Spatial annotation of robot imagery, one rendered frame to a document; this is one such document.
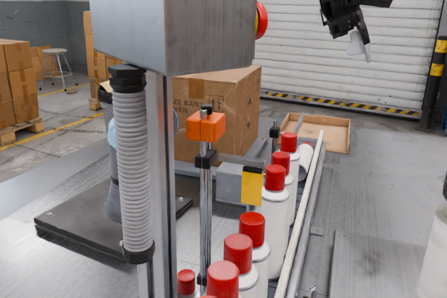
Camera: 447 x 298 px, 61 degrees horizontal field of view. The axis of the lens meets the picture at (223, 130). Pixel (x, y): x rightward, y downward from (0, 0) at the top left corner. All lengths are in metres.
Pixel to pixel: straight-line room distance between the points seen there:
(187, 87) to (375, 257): 0.67
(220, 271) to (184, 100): 0.79
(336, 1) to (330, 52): 3.95
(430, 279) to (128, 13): 0.54
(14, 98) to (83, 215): 3.18
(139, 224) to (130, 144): 0.09
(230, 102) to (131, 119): 0.75
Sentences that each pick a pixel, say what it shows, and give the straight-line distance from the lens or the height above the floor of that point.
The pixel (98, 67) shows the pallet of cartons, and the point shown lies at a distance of 4.70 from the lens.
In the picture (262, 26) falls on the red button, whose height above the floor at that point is 1.32.
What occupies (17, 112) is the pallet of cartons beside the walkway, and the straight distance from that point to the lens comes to 4.13.
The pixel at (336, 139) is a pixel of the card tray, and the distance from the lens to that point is 1.53.
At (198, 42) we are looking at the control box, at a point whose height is 1.31.
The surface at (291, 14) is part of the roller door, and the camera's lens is 5.04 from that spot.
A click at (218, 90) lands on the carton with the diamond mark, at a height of 1.09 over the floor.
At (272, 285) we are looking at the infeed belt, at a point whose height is 0.88.
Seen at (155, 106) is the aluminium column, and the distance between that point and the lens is 0.48.
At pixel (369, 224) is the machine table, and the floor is 0.83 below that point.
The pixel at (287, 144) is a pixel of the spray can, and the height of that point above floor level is 1.07.
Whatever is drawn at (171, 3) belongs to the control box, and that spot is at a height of 1.34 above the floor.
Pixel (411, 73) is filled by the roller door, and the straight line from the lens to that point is 4.89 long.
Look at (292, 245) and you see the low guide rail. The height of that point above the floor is 0.92.
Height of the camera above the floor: 1.35
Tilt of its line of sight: 20 degrees down
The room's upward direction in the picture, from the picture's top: 1 degrees clockwise
